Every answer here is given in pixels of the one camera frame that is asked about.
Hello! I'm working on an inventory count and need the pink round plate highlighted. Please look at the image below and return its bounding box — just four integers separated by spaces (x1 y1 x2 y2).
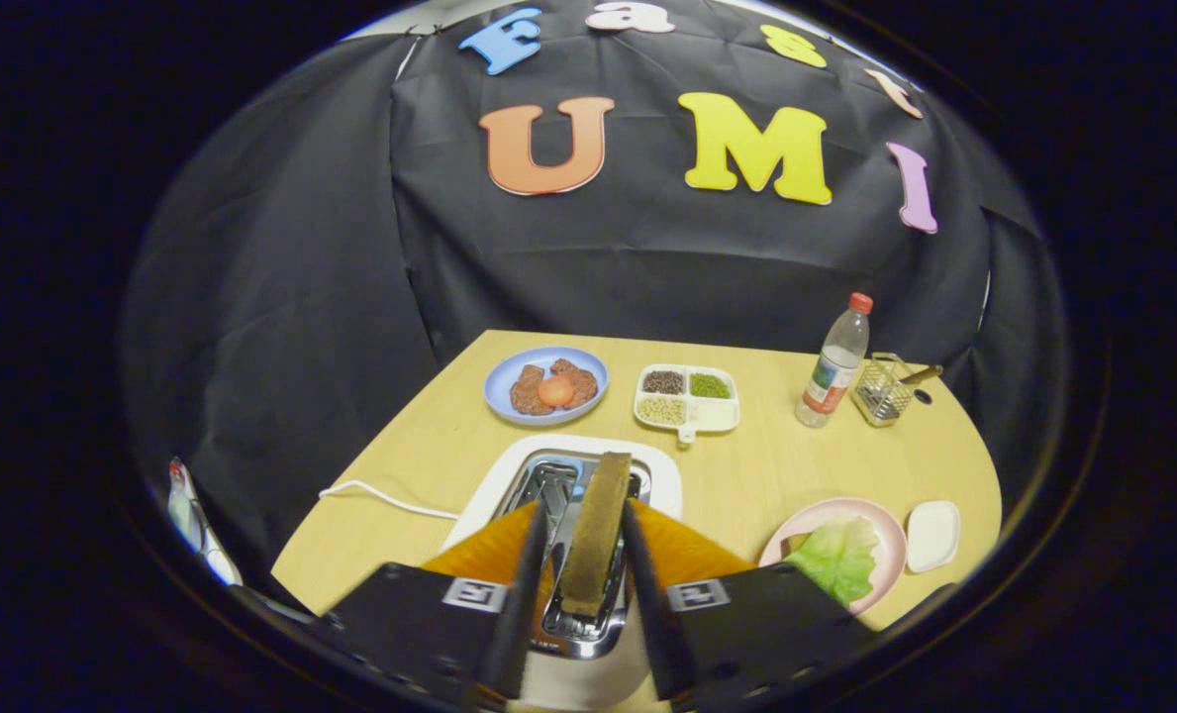
758 497 908 617

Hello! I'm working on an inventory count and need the metal wire utensil holder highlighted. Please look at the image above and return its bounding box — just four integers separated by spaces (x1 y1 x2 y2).
851 353 916 428

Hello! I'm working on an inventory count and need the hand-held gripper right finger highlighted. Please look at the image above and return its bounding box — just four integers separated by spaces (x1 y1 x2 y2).
620 498 886 712

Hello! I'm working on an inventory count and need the blue round plate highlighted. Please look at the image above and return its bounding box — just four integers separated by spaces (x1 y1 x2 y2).
483 346 610 427

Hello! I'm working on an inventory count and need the white toaster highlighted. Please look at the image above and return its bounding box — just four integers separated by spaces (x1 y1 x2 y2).
440 434 685 713

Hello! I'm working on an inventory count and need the green lettuce leaf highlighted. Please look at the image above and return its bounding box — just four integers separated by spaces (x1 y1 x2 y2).
784 515 881 607

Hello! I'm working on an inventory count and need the plain brown bread slice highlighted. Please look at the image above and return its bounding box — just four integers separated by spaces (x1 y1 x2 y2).
558 452 635 619

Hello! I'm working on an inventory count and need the white square plate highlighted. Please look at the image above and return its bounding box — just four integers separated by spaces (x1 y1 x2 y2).
906 500 961 574

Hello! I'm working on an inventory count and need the white and red object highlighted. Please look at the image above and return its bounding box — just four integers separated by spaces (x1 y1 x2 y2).
167 456 245 587

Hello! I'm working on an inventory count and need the white toaster cable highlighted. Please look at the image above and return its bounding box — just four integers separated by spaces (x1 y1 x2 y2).
319 479 462 522

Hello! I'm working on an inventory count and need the brown meat piece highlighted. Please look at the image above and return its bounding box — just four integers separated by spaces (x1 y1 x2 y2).
550 357 599 410
510 363 554 416

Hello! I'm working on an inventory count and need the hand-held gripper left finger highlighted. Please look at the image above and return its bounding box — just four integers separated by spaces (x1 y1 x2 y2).
306 498 551 713

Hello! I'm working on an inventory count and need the white divided dish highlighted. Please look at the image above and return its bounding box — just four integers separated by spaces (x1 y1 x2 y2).
634 363 741 445

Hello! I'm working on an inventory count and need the clear plastic bottle red cap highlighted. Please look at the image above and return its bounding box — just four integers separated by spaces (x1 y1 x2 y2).
796 292 874 429

